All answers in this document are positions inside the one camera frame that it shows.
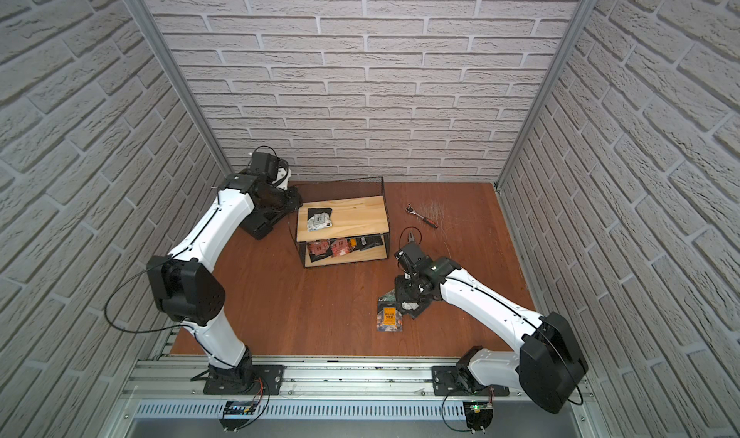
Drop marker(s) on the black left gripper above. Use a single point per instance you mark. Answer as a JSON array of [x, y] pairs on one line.
[[257, 224]]

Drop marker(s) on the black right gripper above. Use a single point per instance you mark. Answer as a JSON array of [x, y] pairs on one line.
[[400, 294]]

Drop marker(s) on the green tea bag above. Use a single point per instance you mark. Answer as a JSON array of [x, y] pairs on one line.
[[387, 300]]

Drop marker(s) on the orange label tea bag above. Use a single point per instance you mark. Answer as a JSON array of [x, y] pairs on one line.
[[389, 319]]

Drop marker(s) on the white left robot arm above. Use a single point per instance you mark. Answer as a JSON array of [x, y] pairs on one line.
[[182, 283]]

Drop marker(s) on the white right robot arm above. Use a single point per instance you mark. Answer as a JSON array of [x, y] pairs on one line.
[[548, 363]]

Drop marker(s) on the red tea bag lower shelf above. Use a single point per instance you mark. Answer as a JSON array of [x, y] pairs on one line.
[[319, 250]]

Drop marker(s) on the black tea bag lower shelf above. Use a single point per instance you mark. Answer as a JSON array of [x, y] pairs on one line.
[[361, 243]]

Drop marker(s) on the right controller board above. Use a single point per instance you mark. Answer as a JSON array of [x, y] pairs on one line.
[[479, 416]]

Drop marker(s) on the controller board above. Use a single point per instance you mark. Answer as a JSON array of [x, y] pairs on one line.
[[479, 416], [237, 415]]

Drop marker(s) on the left controller board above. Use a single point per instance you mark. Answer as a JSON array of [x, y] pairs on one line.
[[237, 415]]

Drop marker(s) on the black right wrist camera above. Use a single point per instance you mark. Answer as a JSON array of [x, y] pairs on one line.
[[412, 259]]

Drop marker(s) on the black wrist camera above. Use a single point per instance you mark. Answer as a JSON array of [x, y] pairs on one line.
[[412, 259], [267, 166]]

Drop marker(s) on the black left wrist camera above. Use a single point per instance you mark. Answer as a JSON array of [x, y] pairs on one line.
[[267, 166]]

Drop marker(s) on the wooden two-tier wire shelf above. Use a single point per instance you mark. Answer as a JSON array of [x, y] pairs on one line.
[[359, 209]]

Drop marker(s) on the red handled ratchet wrench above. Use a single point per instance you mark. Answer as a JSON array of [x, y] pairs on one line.
[[411, 210]]

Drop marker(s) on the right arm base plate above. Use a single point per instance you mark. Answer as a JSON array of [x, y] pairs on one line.
[[448, 380]]

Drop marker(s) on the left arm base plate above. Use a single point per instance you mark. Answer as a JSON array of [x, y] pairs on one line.
[[254, 379]]

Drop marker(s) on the aluminium mounting rail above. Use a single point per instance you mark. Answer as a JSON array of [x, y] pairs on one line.
[[307, 377]]

